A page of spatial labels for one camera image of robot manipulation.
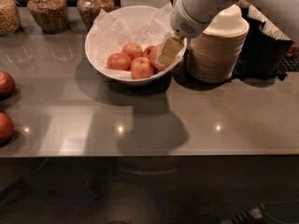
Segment left red apple in bowl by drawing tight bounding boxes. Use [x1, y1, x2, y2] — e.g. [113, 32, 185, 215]
[107, 52, 132, 71]

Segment small hidden red apple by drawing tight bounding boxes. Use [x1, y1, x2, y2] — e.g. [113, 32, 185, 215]
[143, 46, 154, 58]

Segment lower red apple on table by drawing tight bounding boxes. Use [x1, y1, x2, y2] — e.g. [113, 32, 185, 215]
[0, 113, 14, 145]

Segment back red apple in bowl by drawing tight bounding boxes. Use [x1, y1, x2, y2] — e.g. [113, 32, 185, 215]
[121, 42, 143, 60]

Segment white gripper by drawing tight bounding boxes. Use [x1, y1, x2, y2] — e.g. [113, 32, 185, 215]
[155, 0, 215, 67]

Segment left glass jar of cereal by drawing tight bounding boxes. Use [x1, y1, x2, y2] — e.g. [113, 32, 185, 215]
[0, 0, 21, 36]

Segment large red apple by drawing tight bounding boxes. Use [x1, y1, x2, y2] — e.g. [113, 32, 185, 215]
[149, 44, 176, 71]

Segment white tissue paper liner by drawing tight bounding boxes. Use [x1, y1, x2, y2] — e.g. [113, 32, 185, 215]
[89, 2, 185, 80]

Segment glass jar of cereal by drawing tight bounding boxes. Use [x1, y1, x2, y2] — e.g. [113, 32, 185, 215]
[0, 0, 21, 36]
[27, 0, 69, 34]
[77, 0, 114, 30]

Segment red apple on table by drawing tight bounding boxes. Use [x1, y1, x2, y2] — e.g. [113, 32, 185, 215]
[0, 113, 14, 145]
[0, 71, 16, 97]

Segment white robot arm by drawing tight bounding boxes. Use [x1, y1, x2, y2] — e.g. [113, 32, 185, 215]
[155, 0, 236, 67]

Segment right glass jar of cereal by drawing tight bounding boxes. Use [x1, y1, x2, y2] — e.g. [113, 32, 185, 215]
[77, 0, 114, 30]

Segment white bowl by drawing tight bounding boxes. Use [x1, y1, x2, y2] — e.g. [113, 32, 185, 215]
[84, 5, 188, 87]

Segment middle glass jar of cereal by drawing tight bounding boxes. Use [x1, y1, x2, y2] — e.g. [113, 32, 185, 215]
[27, 0, 69, 34]

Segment black power strip on floor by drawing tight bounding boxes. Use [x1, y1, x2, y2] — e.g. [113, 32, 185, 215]
[219, 204, 266, 224]

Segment front stack of paper bowls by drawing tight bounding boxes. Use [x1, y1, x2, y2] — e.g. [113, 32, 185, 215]
[187, 5, 249, 83]

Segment red apple in bowl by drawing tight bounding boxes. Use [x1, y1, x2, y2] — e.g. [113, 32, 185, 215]
[121, 42, 143, 60]
[107, 52, 132, 71]

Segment upper red apple on table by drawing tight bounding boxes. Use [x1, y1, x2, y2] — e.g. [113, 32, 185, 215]
[0, 71, 16, 97]

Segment front centre red apple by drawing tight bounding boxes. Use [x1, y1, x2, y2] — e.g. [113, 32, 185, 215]
[131, 57, 154, 79]

